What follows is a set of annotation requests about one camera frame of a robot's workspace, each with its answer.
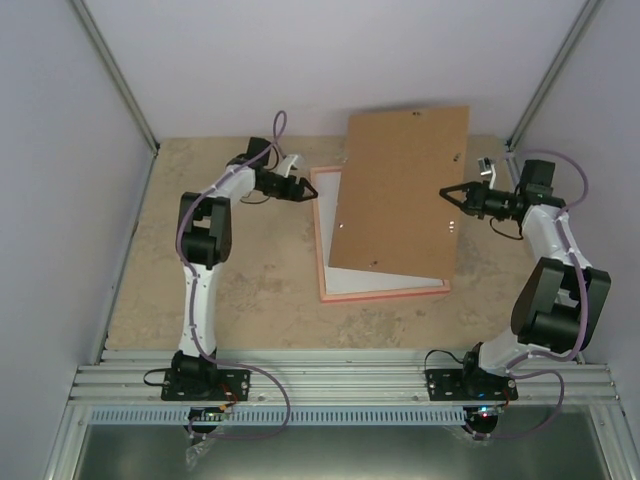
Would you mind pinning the controller board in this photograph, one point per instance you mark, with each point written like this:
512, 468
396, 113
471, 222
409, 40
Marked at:
488, 411
210, 413

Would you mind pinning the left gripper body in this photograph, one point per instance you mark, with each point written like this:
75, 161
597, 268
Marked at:
278, 191

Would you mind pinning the aluminium corner post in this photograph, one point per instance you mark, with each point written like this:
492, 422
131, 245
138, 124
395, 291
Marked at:
110, 64
578, 29

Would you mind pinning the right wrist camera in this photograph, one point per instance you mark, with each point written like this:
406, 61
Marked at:
488, 171

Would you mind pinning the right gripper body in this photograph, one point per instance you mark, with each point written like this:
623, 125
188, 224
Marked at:
484, 206

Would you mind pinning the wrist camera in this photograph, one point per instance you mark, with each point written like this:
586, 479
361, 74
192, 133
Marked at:
290, 163
488, 171

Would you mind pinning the left controller board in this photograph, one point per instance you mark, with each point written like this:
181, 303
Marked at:
210, 413

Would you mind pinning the aluminium mounting rail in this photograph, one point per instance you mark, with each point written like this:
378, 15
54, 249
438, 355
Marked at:
331, 377

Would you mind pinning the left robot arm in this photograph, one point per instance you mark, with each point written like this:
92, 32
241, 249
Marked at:
203, 243

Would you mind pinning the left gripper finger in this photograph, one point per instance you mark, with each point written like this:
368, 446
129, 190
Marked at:
303, 197
304, 186

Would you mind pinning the right aluminium corner post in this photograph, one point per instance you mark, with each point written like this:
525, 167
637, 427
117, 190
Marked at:
578, 29

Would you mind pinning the right controller board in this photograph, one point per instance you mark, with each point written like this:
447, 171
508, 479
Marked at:
488, 411

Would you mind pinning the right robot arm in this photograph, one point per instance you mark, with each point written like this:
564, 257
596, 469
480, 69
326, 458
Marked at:
558, 309

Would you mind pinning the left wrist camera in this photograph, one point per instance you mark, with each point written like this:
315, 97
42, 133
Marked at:
290, 163

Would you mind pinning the pink picture frame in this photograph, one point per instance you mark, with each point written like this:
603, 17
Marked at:
380, 297

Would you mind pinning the brown cardboard backing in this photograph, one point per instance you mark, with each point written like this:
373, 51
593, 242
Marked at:
390, 217

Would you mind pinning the clear plastic bag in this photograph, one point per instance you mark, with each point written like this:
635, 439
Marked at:
194, 453

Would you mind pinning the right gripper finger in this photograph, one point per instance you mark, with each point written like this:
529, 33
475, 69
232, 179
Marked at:
463, 206
462, 188

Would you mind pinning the left aluminium corner post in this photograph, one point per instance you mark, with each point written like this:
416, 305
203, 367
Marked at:
110, 64

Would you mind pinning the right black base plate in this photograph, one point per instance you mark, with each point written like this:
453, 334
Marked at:
458, 385

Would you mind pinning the sunset landscape photo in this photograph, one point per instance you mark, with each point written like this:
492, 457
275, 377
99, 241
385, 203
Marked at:
350, 280

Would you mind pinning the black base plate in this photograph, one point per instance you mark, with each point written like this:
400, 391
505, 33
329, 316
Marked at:
458, 385
227, 385

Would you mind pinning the blue slotted cable duct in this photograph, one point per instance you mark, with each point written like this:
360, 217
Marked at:
271, 416

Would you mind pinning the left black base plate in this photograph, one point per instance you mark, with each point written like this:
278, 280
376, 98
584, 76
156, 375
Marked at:
227, 385

